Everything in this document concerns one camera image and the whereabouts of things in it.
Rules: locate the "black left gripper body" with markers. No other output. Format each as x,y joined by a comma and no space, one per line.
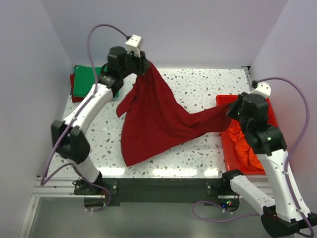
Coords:
142,63

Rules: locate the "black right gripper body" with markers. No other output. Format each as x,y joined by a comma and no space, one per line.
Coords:
234,108

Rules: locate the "dark red t shirt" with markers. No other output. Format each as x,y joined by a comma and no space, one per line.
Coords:
76,99
155,122

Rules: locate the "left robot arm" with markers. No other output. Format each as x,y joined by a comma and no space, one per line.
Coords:
69,135

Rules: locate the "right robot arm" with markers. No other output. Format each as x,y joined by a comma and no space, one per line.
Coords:
281,215

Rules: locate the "folded green t shirt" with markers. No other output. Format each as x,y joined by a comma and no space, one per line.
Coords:
84,80

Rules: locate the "crumpled orange t shirt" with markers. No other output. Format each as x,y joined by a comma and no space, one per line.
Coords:
244,152

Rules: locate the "red plastic bin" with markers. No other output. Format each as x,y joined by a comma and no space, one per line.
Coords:
230,157

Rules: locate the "folded dark red t shirt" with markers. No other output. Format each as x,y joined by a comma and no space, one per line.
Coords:
76,99

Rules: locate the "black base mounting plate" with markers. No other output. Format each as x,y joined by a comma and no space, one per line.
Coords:
155,190

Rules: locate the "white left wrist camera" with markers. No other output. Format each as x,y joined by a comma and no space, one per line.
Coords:
133,45

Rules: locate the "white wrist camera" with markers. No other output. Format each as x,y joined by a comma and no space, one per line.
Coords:
261,88
133,45

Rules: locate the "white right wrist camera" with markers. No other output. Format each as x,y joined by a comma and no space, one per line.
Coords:
261,88

